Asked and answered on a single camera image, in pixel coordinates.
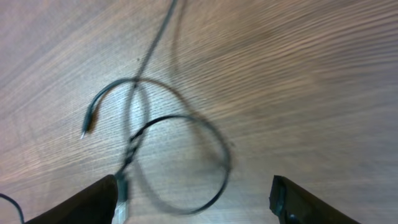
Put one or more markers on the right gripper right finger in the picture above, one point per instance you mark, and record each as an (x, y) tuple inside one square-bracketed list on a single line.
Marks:
[(293, 204)]

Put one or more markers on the right camera cable black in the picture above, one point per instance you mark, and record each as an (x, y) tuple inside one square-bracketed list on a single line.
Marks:
[(16, 205)]

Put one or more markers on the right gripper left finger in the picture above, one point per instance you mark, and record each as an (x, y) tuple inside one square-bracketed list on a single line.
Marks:
[(93, 205)]

